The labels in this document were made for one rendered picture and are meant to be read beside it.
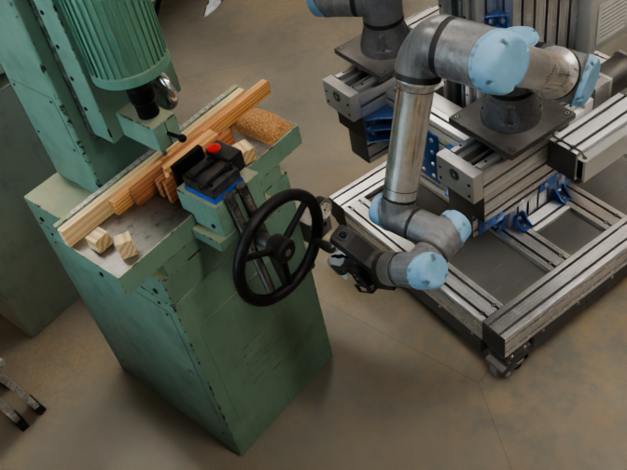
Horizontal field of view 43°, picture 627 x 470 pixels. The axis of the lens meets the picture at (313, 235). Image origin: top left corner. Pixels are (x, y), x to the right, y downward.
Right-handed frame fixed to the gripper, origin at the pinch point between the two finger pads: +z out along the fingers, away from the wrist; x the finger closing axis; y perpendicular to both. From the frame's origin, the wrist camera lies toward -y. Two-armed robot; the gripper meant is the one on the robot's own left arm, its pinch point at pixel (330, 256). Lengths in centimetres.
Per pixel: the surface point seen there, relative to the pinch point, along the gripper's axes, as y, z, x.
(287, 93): 5, 160, 108
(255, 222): -21.7, -6.1, -12.4
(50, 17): -78, 16, -12
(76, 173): -45, 53, -20
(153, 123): -48, 15, -9
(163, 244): -26.7, 11.9, -25.8
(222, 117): -36.4, 24.9, 10.5
